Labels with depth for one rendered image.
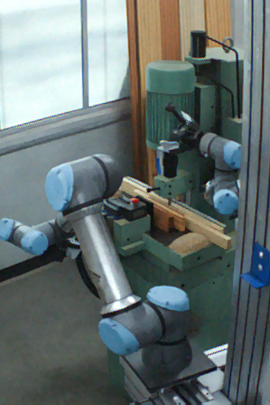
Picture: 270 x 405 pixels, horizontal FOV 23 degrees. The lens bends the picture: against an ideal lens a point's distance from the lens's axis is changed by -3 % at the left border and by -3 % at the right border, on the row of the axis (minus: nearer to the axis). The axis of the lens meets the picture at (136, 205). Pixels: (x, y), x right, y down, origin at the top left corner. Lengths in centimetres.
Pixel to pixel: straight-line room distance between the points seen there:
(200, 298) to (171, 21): 204
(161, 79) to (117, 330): 98
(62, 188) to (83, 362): 170
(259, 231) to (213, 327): 116
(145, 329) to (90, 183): 41
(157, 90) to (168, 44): 176
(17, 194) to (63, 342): 91
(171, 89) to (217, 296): 84
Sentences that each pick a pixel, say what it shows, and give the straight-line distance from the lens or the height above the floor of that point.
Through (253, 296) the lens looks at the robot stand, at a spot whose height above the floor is 112.
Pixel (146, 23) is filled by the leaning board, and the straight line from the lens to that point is 397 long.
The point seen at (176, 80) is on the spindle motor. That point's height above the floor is 147.
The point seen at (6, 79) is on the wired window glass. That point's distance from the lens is 371.
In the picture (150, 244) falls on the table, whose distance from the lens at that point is 251.
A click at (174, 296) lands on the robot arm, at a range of 188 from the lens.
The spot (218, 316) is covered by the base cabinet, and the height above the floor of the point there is 51.
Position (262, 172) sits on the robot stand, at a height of 146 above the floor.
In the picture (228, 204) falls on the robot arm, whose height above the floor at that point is 122.
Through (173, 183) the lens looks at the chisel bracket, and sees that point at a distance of 256.
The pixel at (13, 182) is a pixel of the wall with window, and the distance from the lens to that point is 381.
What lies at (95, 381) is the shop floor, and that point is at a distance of 322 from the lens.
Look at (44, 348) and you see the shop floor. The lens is 345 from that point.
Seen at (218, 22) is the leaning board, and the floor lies 137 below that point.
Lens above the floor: 205
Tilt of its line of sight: 25 degrees down
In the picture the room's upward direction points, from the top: 1 degrees counter-clockwise
